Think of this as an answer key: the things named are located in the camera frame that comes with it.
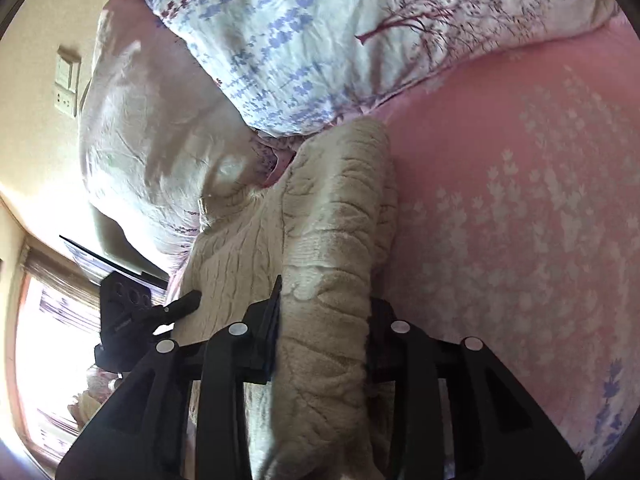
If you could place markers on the white wall switch panel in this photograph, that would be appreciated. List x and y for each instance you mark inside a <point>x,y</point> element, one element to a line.
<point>66,80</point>

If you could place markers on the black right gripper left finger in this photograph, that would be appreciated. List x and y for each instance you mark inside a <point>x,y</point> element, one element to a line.
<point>182,402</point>

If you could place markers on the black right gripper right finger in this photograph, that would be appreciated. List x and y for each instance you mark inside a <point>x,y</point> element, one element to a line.
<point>458,411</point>

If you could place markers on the pink lavender print bedsheet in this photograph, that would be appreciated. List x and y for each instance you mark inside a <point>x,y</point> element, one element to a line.
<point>518,221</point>

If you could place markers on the pale pink floral pillow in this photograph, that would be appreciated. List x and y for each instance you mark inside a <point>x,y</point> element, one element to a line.
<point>297,66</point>

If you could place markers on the beige knitted sweater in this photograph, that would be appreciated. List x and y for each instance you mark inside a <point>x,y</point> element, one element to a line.
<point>320,232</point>

